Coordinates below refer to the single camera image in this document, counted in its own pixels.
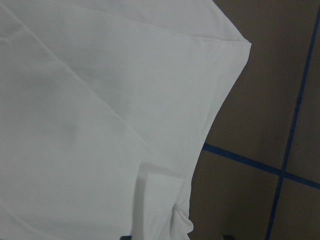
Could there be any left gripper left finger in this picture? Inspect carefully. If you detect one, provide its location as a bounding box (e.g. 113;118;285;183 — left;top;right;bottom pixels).
119;235;132;240

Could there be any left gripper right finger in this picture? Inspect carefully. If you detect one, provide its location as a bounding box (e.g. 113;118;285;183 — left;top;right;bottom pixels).
222;235;235;240

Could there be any white long-sleeve printed shirt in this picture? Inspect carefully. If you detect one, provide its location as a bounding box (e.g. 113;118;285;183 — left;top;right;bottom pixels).
0;0;251;240

